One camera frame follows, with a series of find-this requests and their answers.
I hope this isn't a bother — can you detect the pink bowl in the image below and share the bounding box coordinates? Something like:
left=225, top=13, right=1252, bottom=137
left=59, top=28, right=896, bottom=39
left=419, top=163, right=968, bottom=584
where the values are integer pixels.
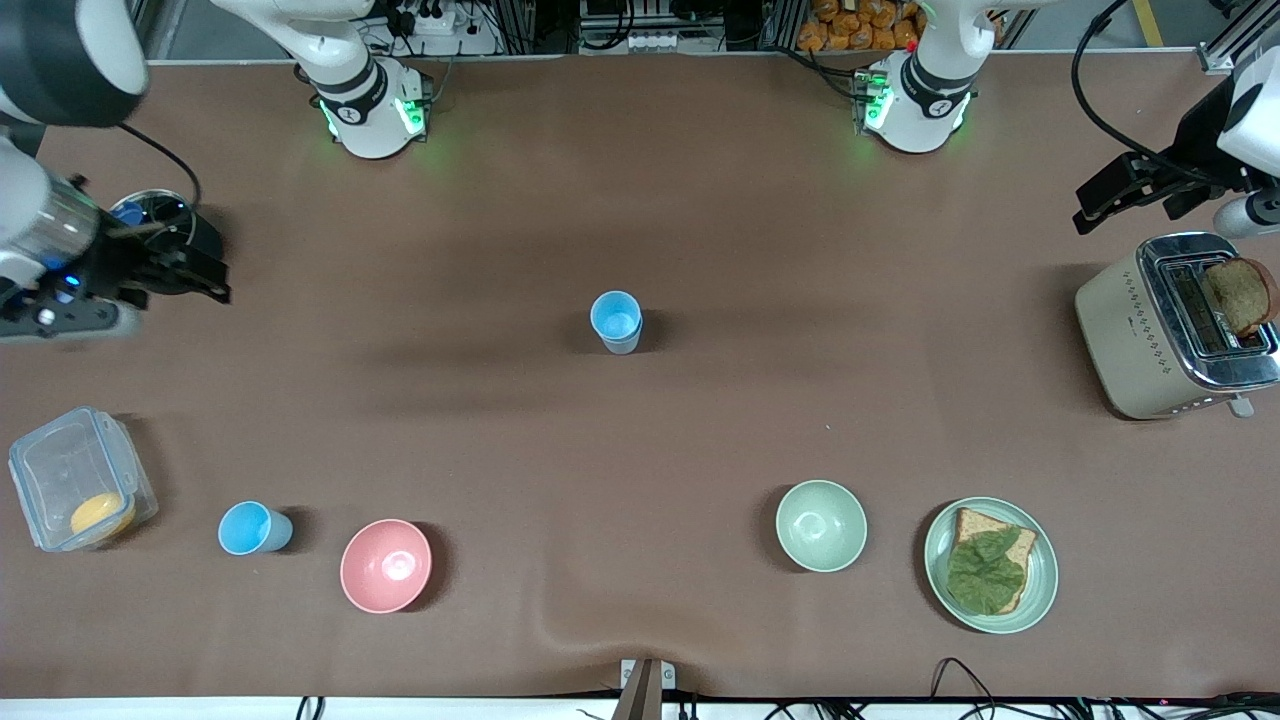
left=340, top=519, right=433, bottom=614

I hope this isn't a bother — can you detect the brown bread slice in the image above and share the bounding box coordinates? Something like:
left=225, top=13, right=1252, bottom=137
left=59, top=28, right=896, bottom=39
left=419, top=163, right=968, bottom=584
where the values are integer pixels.
left=950, top=507, right=1039, bottom=615

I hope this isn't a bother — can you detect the aluminium frame beam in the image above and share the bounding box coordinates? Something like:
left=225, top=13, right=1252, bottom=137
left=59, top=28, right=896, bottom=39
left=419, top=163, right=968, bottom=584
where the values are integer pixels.
left=125, top=0, right=176, bottom=63
left=1198, top=0, right=1280, bottom=76

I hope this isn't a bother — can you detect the pale green plate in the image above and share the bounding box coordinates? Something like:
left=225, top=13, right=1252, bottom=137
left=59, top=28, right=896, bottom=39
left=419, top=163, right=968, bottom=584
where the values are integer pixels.
left=924, top=497, right=1059, bottom=635

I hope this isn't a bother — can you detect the brown table cloth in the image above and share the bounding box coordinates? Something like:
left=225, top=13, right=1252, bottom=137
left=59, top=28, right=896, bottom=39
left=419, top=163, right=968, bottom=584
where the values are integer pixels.
left=0, top=52, right=1280, bottom=701

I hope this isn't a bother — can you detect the beige and chrome toaster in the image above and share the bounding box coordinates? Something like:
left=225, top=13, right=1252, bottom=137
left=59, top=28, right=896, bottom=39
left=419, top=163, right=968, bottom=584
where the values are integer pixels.
left=1075, top=232, right=1280, bottom=421

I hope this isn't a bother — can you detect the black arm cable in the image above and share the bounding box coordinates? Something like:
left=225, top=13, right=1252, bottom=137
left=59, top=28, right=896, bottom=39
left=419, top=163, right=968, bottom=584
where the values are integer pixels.
left=1070, top=0, right=1216, bottom=186
left=118, top=122, right=204, bottom=216

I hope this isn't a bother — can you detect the white power strip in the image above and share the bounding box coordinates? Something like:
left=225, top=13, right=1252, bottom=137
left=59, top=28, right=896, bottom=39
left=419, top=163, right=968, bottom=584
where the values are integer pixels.
left=392, top=0, right=459, bottom=37

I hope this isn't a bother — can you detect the green lettuce leaf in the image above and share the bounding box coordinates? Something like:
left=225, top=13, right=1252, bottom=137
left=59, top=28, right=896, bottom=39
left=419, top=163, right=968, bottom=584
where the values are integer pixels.
left=946, top=528, right=1027, bottom=615

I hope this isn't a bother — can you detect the dark toast slice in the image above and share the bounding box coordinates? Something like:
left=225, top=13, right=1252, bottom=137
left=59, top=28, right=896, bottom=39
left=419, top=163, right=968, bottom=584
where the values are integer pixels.
left=1203, top=257, right=1279, bottom=338

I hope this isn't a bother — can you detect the orange snack bags pile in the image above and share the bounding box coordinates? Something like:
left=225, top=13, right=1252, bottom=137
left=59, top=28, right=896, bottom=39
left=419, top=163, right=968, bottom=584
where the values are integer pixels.
left=796, top=0, right=923, bottom=53

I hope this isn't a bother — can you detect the white socket bar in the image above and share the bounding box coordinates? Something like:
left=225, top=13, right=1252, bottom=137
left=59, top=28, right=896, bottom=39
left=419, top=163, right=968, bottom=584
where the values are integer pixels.
left=624, top=28, right=699, bottom=53

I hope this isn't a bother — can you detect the clear plastic lidded container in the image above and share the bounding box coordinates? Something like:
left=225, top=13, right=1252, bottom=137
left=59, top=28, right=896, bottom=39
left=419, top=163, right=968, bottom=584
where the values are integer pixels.
left=8, top=406, right=159, bottom=553

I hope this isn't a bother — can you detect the black looped floor cable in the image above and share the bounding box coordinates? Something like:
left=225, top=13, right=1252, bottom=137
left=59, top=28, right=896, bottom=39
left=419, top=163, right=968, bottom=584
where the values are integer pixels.
left=930, top=656, right=1011, bottom=703

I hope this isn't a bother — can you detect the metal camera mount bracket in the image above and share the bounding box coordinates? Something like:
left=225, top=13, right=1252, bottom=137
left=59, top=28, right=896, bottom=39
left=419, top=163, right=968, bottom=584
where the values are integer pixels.
left=619, top=657, right=677, bottom=720

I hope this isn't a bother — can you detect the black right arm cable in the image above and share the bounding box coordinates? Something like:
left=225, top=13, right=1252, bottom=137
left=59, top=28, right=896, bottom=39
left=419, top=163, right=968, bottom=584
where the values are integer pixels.
left=118, top=122, right=204, bottom=216

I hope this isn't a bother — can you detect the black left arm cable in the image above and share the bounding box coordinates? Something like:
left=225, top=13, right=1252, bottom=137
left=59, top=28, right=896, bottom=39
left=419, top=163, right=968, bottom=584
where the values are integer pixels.
left=1070, top=0, right=1216, bottom=186

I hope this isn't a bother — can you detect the black pot with blue handle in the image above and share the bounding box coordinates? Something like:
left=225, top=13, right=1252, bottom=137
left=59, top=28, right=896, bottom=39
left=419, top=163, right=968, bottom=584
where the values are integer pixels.
left=108, top=189, right=226, bottom=293

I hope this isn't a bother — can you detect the pale green bowl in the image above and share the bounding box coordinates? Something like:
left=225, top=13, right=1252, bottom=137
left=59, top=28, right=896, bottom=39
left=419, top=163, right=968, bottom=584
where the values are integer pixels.
left=776, top=480, right=868, bottom=573

